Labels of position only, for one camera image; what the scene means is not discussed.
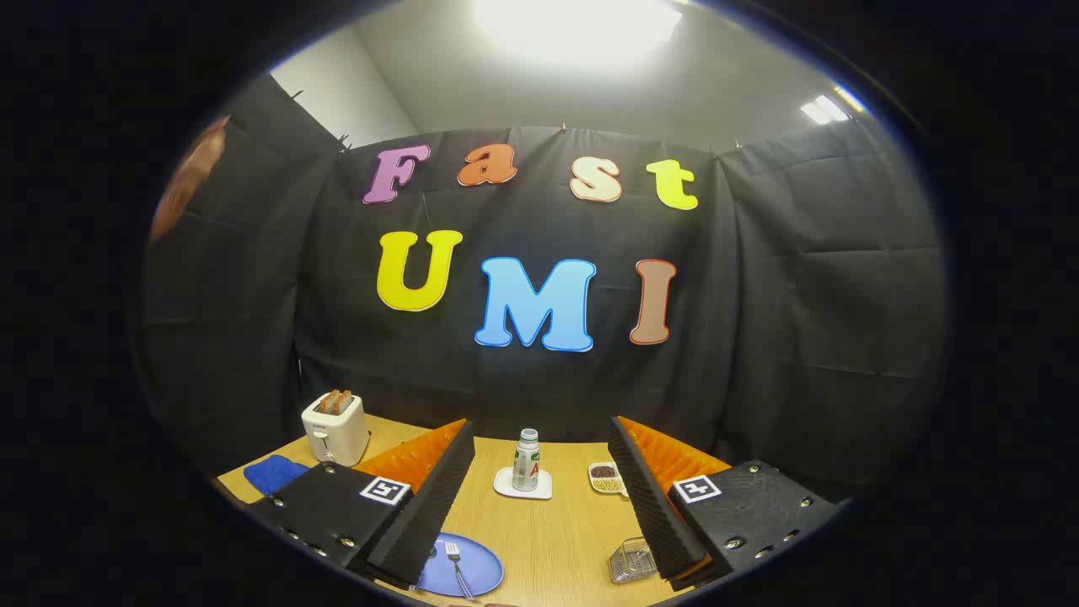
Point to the blue folded cloth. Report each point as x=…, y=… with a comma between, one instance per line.
x=271, y=474

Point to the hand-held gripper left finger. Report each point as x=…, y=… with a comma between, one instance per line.
x=430, y=514

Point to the small ceiling light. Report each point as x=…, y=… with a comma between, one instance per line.
x=826, y=108

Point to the white toaster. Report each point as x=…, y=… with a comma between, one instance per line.
x=337, y=434

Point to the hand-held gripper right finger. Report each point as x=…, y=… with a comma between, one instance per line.
x=653, y=506

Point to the white square coaster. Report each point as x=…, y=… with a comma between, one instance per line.
x=504, y=486

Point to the white drink bottle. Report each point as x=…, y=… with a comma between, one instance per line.
x=526, y=464

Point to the blue round plate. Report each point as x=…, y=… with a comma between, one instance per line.
x=482, y=566

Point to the white divided snack dish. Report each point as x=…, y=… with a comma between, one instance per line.
x=603, y=483

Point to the toast slice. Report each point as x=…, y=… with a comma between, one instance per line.
x=329, y=402
x=345, y=400

